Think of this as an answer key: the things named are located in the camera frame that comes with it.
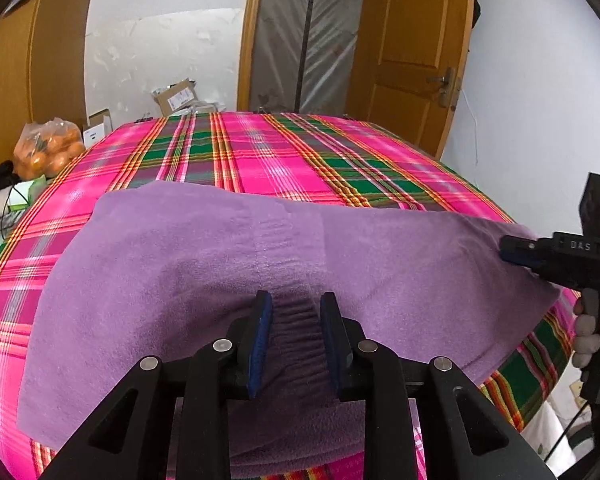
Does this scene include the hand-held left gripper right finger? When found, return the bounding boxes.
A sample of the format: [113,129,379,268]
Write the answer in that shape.
[320,291,556,480]

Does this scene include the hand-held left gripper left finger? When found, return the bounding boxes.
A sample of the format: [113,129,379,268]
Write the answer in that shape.
[40,290,273,480]

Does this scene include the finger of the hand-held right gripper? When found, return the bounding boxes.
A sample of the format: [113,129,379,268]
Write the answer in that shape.
[498,234,557,272]

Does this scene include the purple fleece pants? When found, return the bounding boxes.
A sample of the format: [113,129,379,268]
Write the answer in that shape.
[16,181,561,476]

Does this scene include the person's right hand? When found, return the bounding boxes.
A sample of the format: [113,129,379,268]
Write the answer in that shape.
[571,299,600,369]

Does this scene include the pink green plaid bed sheet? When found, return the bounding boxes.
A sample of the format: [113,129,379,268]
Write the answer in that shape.
[0,111,581,480]

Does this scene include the wooden door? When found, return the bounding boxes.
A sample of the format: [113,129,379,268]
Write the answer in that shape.
[347,0,476,146]

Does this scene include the brown cardboard box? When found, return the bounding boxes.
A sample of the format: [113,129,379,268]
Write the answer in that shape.
[152,79,198,117]

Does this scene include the white box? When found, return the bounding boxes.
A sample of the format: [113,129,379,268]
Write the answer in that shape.
[82,110,113,150]

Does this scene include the plastic bag of oranges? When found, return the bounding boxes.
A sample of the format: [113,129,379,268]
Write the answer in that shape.
[14,117,86,180]

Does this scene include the clear plastic curtain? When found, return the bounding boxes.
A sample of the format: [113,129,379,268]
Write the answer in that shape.
[252,0,368,113]

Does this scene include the wooden wardrobe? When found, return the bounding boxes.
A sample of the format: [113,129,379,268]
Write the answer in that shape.
[0,0,101,161]

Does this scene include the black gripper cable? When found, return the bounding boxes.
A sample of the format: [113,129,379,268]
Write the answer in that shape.
[542,400,588,461]

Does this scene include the brass door handle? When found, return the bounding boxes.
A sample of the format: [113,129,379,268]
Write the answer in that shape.
[426,66,458,107]

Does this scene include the wooden door frame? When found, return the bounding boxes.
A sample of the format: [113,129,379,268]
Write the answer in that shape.
[237,0,381,116]

